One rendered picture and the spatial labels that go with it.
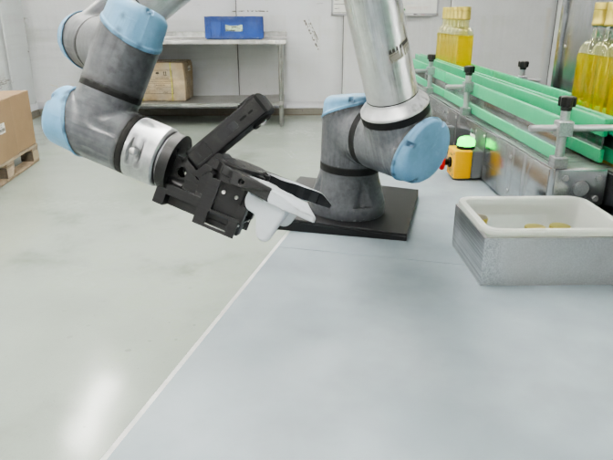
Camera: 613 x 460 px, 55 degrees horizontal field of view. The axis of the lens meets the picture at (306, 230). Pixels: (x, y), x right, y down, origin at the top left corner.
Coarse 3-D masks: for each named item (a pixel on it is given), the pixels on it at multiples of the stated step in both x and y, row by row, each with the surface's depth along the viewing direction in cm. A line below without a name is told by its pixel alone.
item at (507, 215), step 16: (464, 208) 97; (480, 208) 103; (496, 208) 103; (512, 208) 103; (528, 208) 103; (544, 208) 103; (560, 208) 103; (576, 208) 102; (592, 208) 97; (480, 224) 90; (496, 224) 104; (512, 224) 104; (544, 224) 104; (576, 224) 102; (592, 224) 97; (608, 224) 92
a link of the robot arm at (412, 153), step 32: (352, 0) 86; (384, 0) 85; (352, 32) 90; (384, 32) 87; (384, 64) 90; (384, 96) 93; (416, 96) 95; (384, 128) 95; (416, 128) 94; (448, 128) 98; (384, 160) 99; (416, 160) 96
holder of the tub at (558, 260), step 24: (456, 216) 103; (456, 240) 103; (480, 240) 90; (504, 240) 88; (528, 240) 88; (552, 240) 88; (576, 240) 88; (600, 240) 88; (480, 264) 90; (504, 264) 89; (528, 264) 89; (552, 264) 89; (576, 264) 89; (600, 264) 90
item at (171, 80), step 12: (168, 60) 637; (180, 60) 634; (156, 72) 614; (168, 72) 613; (180, 72) 613; (156, 84) 617; (168, 84) 617; (180, 84) 617; (192, 84) 655; (144, 96) 623; (156, 96) 622; (168, 96) 622; (180, 96) 621; (192, 96) 655
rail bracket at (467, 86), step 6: (468, 66) 156; (468, 72) 156; (468, 78) 157; (462, 84) 158; (468, 84) 157; (462, 90) 158; (468, 90) 158; (468, 96) 159; (468, 102) 159; (462, 108) 159; (468, 108) 159; (462, 114) 160; (468, 114) 160
